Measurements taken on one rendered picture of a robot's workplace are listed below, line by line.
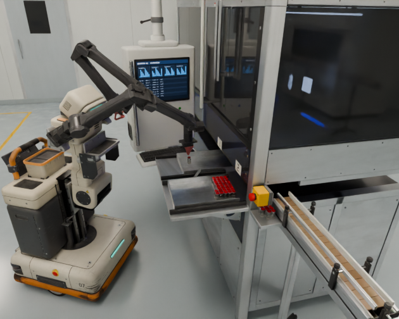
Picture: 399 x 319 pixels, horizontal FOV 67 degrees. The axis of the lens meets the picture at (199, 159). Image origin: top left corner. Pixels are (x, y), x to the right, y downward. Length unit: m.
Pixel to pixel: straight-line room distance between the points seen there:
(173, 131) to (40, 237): 1.16
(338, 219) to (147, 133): 1.41
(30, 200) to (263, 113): 1.43
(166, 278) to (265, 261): 0.85
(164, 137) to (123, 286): 1.13
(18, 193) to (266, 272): 1.53
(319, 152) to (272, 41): 0.60
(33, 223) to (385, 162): 2.06
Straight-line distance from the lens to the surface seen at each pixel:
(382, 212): 2.12
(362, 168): 1.81
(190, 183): 1.75
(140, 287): 2.38
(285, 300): 1.80
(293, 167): 1.55
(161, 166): 1.95
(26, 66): 7.03
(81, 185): 1.98
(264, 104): 1.34
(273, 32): 1.30
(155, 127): 2.32
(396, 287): 2.77
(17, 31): 6.97
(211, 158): 2.05
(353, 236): 2.10
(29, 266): 2.41
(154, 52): 2.19
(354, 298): 1.22
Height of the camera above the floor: 1.79
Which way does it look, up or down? 26 degrees down
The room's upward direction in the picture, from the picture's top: 1 degrees clockwise
